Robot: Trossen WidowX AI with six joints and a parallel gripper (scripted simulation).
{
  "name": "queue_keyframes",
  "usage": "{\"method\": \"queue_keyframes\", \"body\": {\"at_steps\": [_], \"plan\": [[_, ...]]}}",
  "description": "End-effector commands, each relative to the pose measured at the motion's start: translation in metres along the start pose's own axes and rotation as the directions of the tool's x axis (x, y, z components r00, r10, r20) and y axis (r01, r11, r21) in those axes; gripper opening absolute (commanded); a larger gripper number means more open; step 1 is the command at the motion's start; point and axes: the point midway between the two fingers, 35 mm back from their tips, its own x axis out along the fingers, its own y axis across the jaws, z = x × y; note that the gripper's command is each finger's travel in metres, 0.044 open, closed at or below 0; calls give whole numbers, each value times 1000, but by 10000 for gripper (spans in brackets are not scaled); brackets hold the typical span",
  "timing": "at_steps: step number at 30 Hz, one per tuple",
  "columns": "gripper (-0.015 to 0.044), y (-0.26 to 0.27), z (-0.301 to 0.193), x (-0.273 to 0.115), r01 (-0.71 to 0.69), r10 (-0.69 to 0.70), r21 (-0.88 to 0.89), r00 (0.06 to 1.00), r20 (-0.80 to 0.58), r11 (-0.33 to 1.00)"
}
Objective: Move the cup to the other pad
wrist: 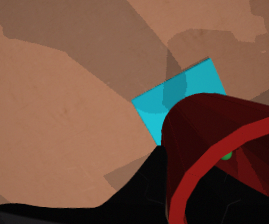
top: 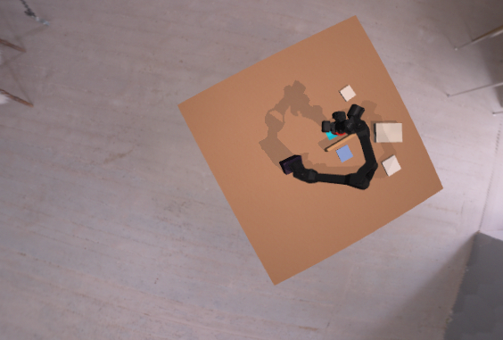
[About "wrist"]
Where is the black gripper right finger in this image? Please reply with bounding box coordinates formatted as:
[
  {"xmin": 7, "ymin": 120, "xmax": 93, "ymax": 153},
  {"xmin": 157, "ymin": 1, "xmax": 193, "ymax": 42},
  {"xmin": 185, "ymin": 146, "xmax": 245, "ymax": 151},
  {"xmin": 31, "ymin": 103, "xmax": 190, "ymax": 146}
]
[{"xmin": 185, "ymin": 165, "xmax": 269, "ymax": 224}]

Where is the red cup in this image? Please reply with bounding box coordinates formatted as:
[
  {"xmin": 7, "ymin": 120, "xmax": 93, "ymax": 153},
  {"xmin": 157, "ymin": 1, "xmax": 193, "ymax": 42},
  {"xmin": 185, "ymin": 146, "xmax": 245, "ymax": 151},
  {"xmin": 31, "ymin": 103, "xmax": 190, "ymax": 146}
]
[{"xmin": 161, "ymin": 93, "xmax": 269, "ymax": 224}]

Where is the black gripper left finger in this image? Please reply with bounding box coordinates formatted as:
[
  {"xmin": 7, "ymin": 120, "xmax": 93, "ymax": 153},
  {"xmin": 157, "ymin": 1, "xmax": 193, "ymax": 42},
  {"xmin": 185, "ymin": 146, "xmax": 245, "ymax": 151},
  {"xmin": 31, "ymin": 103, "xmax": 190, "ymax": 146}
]
[{"xmin": 0, "ymin": 145, "xmax": 169, "ymax": 224}]

